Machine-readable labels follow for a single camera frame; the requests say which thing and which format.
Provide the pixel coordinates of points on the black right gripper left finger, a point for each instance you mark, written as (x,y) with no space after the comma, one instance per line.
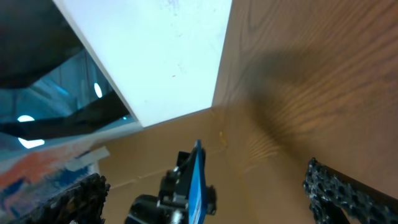
(81,203)

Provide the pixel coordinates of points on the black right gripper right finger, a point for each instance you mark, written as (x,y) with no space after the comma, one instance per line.
(335,197)

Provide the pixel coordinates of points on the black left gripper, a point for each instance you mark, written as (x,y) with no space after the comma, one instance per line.
(171,204)

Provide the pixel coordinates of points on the blue Galaxy smartphone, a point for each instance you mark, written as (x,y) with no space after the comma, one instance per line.
(197,198)

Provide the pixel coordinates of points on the brown cardboard panel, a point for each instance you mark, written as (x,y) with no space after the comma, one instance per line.
(136,164)

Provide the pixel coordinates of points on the colourful painted board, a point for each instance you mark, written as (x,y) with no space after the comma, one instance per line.
(30,179)

